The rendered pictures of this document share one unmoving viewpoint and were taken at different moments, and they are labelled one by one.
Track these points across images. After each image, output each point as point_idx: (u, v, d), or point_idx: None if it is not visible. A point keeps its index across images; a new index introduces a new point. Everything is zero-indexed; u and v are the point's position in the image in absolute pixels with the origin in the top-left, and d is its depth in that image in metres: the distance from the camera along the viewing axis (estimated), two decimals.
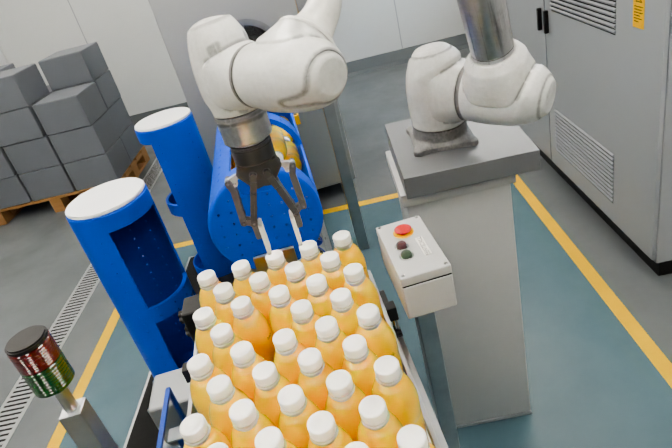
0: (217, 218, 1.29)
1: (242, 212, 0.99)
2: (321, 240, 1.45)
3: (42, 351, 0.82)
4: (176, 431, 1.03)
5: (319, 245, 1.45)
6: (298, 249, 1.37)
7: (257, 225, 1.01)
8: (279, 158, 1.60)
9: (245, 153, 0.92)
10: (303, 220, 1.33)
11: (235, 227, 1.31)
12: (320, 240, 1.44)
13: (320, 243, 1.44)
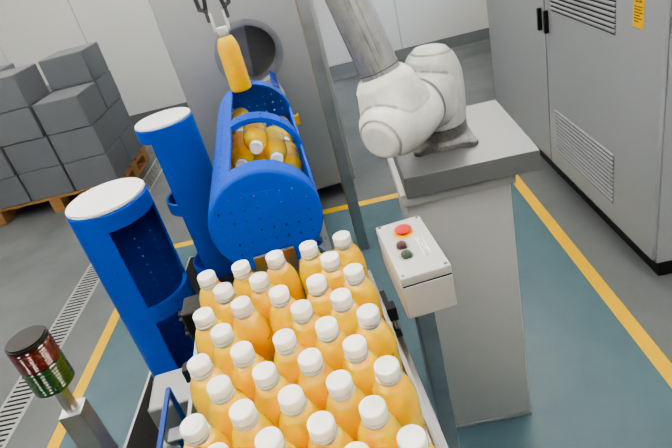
0: (217, 218, 1.29)
1: (197, 2, 1.70)
2: (321, 240, 1.45)
3: (42, 351, 0.82)
4: (176, 431, 1.03)
5: (319, 245, 1.45)
6: (298, 249, 1.37)
7: (207, 12, 1.72)
8: (279, 158, 1.60)
9: None
10: (303, 220, 1.33)
11: (235, 227, 1.31)
12: (320, 240, 1.44)
13: (320, 243, 1.44)
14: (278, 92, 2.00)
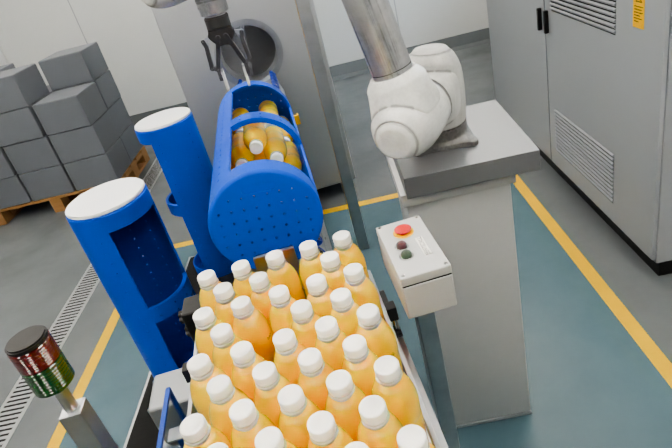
0: (217, 218, 1.29)
1: (211, 61, 1.67)
2: (321, 240, 1.45)
3: (42, 351, 0.82)
4: (176, 431, 1.03)
5: (319, 245, 1.45)
6: (298, 249, 1.37)
7: (220, 71, 1.69)
8: (279, 158, 1.60)
9: (212, 20, 1.60)
10: (303, 220, 1.33)
11: (235, 227, 1.31)
12: (320, 240, 1.44)
13: (320, 243, 1.44)
14: (278, 92, 2.00)
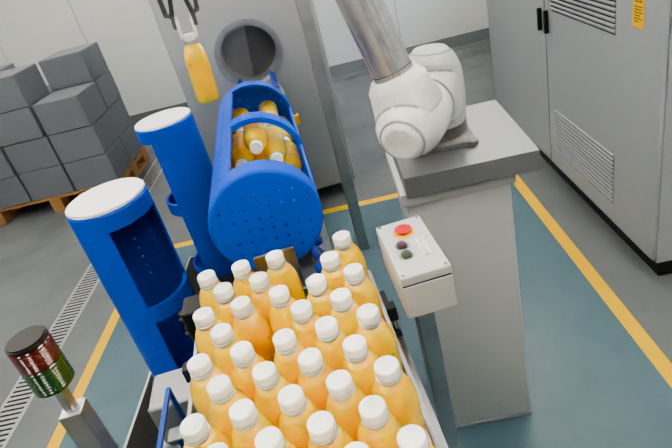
0: (217, 218, 1.29)
1: (163, 7, 1.60)
2: (321, 240, 1.45)
3: (42, 351, 0.82)
4: (176, 431, 1.03)
5: (319, 245, 1.45)
6: (298, 249, 1.37)
7: (174, 19, 1.62)
8: (279, 158, 1.60)
9: None
10: (303, 220, 1.33)
11: (235, 227, 1.31)
12: (320, 240, 1.44)
13: (320, 243, 1.44)
14: (278, 92, 2.00)
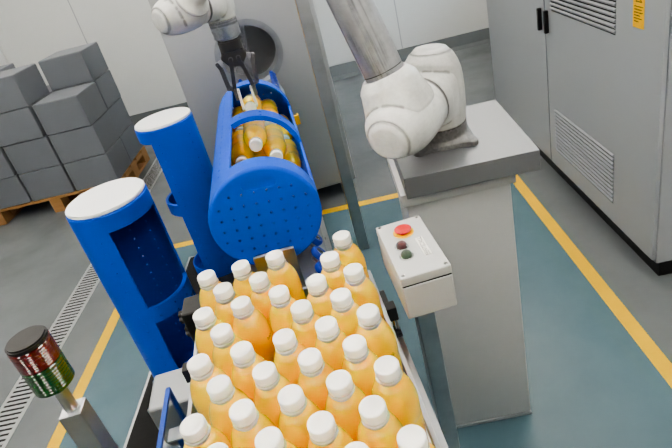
0: (217, 214, 1.31)
1: (227, 82, 1.75)
2: (318, 239, 1.43)
3: (42, 351, 0.82)
4: (176, 431, 1.03)
5: (315, 244, 1.43)
6: (297, 245, 1.38)
7: (236, 91, 1.78)
8: (279, 155, 1.62)
9: (225, 44, 1.68)
10: (302, 216, 1.35)
11: (235, 223, 1.33)
12: (316, 238, 1.43)
13: (314, 240, 1.43)
14: (278, 90, 2.02)
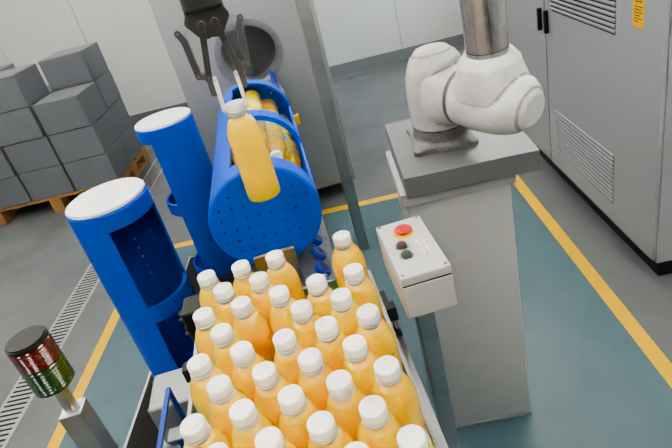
0: (217, 214, 1.31)
1: (195, 64, 1.02)
2: (318, 239, 1.43)
3: (42, 351, 0.82)
4: (176, 431, 1.03)
5: (315, 244, 1.43)
6: (297, 245, 1.38)
7: (212, 80, 1.04)
8: (279, 155, 1.62)
9: None
10: (302, 216, 1.35)
11: (235, 223, 1.33)
12: (316, 238, 1.43)
13: (314, 240, 1.43)
14: (278, 90, 2.02)
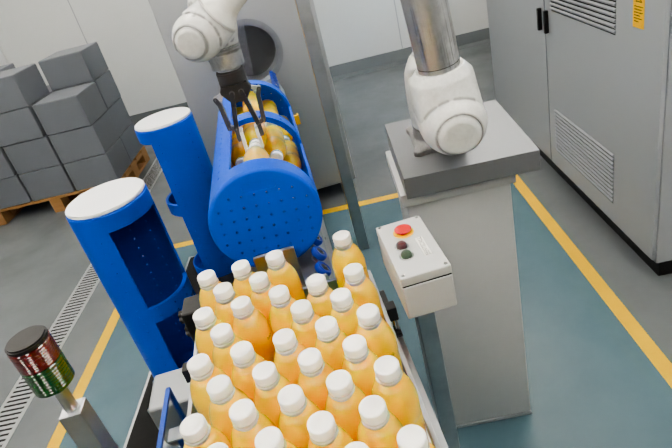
0: (217, 216, 1.30)
1: (227, 120, 1.44)
2: (320, 240, 1.44)
3: (42, 351, 0.82)
4: (176, 431, 1.03)
5: (318, 245, 1.44)
6: (298, 247, 1.37)
7: (238, 131, 1.47)
8: (279, 157, 1.61)
9: (226, 76, 1.37)
10: (303, 218, 1.34)
11: (235, 225, 1.32)
12: (318, 239, 1.43)
13: (317, 242, 1.43)
14: (278, 91, 2.01)
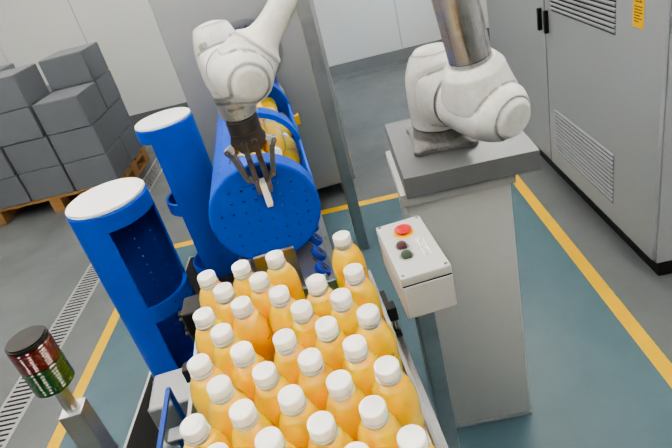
0: (217, 209, 1.33)
1: None
2: (313, 235, 1.43)
3: (42, 351, 0.82)
4: (176, 431, 1.03)
5: (308, 238, 1.43)
6: (296, 240, 1.41)
7: (265, 178, 1.30)
8: (278, 153, 1.64)
9: None
10: (301, 212, 1.37)
11: (235, 218, 1.35)
12: (312, 234, 1.44)
13: None
14: (277, 89, 2.04)
